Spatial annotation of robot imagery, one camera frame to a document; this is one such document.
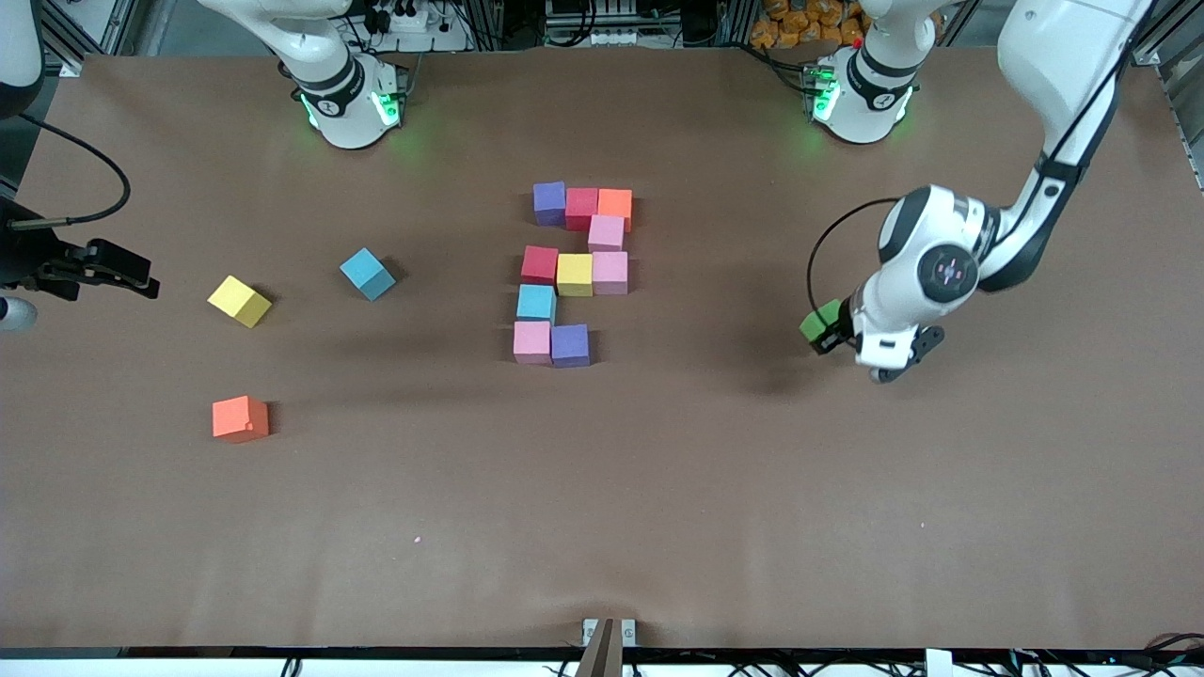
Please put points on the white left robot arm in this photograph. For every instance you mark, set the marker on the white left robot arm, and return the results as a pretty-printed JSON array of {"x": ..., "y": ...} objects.
[{"x": 1063, "y": 66}]

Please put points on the pile of orange packets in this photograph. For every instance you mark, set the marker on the pile of orange packets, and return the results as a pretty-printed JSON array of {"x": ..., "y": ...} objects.
[{"x": 800, "y": 23}]

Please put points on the brown tapered post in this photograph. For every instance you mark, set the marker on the brown tapered post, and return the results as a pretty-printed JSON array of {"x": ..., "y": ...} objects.
[{"x": 602, "y": 653}]

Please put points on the orange foam block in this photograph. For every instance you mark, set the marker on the orange foam block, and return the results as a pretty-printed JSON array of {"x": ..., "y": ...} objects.
[
  {"x": 616, "y": 205},
  {"x": 240, "y": 418}
]

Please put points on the grey electronics rack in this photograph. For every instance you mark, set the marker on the grey electronics rack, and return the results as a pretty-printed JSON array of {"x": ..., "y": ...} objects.
[{"x": 611, "y": 38}]

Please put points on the white paper tag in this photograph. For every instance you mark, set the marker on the white paper tag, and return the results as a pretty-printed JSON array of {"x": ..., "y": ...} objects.
[{"x": 939, "y": 663}]

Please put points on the cyan foam block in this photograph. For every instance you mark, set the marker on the cyan foam block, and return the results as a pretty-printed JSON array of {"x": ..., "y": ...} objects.
[
  {"x": 367, "y": 273},
  {"x": 536, "y": 303}
]

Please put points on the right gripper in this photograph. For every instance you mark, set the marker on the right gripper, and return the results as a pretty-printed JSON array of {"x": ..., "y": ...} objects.
[{"x": 28, "y": 263}]

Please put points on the green foam block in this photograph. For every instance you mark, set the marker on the green foam block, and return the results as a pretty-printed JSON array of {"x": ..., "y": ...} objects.
[{"x": 818, "y": 322}]

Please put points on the yellow foam block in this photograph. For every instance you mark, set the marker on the yellow foam block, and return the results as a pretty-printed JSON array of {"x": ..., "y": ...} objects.
[
  {"x": 237, "y": 299},
  {"x": 575, "y": 275}
]

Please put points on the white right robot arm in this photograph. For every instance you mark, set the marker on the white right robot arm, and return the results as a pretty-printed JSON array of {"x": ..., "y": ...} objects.
[{"x": 329, "y": 85}]

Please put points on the white power strip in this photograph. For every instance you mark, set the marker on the white power strip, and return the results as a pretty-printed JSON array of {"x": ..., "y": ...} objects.
[{"x": 442, "y": 38}]

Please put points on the grey metal table edge bracket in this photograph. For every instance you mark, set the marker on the grey metal table edge bracket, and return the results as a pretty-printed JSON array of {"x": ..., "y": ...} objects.
[{"x": 590, "y": 628}]

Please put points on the aluminium frame strut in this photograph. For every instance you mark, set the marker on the aluminium frame strut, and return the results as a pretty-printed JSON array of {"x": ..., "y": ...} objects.
[
  {"x": 75, "y": 33},
  {"x": 1171, "y": 28}
]

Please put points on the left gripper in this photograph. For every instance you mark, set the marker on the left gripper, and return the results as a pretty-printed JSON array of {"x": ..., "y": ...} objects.
[{"x": 836, "y": 331}]

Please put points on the pink foam block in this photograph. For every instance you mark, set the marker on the pink foam block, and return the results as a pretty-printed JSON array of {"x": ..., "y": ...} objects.
[
  {"x": 531, "y": 341},
  {"x": 611, "y": 273},
  {"x": 607, "y": 232}
]

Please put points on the red foam block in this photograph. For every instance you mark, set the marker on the red foam block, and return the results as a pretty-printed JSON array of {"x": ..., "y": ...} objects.
[
  {"x": 581, "y": 209},
  {"x": 539, "y": 264}
]

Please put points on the purple foam block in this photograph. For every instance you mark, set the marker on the purple foam block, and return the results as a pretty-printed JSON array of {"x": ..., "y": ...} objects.
[
  {"x": 569, "y": 345},
  {"x": 549, "y": 202}
]

